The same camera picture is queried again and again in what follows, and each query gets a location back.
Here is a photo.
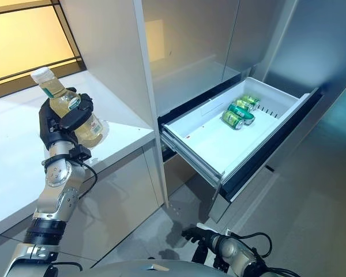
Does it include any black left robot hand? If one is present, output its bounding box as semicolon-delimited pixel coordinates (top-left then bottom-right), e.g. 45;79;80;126
39;86;95;151

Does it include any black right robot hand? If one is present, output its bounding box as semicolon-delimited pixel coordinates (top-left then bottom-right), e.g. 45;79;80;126
180;226;217;246

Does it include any yellow drink bottle white cap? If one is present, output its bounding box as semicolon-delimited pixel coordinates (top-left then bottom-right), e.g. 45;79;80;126
31;68;110;151

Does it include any steel fridge drawer white bin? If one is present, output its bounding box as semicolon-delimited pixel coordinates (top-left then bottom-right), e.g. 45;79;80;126
158;75;325;224

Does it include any stainless steel fridge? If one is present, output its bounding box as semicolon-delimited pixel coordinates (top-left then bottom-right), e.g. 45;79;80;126
141;0;346;224

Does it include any grey robot torso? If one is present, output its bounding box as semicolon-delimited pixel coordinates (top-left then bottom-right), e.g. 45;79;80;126
83;258;217;277

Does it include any black framed amber window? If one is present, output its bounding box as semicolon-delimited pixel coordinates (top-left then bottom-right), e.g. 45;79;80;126
0;0;85;102

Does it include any tall white side panel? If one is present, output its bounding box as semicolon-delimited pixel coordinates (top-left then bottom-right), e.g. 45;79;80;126
62;0;171;209

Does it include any light green drink can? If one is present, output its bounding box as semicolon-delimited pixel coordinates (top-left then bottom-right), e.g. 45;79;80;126
235;94;262;112
221;110;245;131

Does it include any dark green drink can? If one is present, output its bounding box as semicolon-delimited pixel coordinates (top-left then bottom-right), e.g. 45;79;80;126
227;103;256;126

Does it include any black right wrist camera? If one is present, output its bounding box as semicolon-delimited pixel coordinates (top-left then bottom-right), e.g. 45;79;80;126
191;245;213;265

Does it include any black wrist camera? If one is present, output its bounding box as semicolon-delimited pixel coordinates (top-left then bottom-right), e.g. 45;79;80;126
69;145;92;161
191;245;213;265

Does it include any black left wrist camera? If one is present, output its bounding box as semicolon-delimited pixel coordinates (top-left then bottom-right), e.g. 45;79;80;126
69;145;92;161

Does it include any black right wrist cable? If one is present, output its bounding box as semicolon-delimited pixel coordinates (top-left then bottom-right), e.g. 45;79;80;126
227;230;273;261

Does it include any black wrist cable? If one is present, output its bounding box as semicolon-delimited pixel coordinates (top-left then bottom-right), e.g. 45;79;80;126
227;230;273;261
80;160;99;200

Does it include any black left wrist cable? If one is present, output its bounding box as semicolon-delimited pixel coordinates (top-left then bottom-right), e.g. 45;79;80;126
80;160;99;200

